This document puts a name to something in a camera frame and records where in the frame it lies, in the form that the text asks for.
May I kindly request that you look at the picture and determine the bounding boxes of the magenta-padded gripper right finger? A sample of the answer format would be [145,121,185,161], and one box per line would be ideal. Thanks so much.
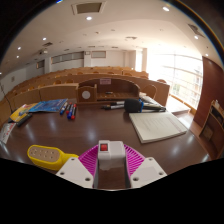
[123,143,168,190]

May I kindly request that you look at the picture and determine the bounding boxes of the rows of wooden auditorium seats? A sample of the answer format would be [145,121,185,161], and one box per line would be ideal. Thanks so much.
[0,65,171,122]

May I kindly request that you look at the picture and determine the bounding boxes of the blue booklet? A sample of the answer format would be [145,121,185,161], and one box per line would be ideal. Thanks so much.
[28,98,69,114]

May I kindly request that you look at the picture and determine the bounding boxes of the white charger with red switch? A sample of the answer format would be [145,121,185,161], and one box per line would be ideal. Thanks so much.
[97,139,127,172]

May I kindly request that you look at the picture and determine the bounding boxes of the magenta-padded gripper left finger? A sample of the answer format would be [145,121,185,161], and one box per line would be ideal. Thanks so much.
[55,143,100,190]

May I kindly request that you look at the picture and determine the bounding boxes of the square ceiling air vent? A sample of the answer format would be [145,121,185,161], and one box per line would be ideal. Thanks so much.
[71,1,107,16]

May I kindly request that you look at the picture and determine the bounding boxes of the wooden desk organizer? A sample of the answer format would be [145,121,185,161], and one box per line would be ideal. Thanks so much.
[75,77,141,104]

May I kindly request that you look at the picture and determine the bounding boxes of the large bright window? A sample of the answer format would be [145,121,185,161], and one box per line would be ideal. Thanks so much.
[146,53,204,109]

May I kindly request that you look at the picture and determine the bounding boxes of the white notepad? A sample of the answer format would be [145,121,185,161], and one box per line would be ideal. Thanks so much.
[128,111,188,144]

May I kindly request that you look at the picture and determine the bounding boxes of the silver black pen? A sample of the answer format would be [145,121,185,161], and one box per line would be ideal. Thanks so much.
[103,104,126,111]
[101,101,126,108]

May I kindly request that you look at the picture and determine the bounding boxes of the black gooseneck desk microphone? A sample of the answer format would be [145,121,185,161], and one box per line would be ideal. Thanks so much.
[0,83,15,114]

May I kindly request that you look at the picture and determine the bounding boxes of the white sheet with red print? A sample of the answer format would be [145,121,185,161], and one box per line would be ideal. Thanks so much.
[0,122,17,145]

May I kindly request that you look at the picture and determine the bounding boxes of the blue marker pen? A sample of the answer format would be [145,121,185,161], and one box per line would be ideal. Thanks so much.
[59,102,69,116]
[67,103,75,120]

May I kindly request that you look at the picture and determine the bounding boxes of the black remote control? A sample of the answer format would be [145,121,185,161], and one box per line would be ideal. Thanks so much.
[15,113,34,128]

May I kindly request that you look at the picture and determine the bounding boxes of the small ceiling air vent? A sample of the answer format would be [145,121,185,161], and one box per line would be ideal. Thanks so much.
[187,22,206,39]

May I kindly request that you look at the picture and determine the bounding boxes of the wooden shelf unit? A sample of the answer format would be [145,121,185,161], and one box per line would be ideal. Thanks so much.
[199,99,224,159]

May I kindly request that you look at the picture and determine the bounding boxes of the recessed ceiling lights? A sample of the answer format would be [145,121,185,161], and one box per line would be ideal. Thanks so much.
[14,4,211,58]

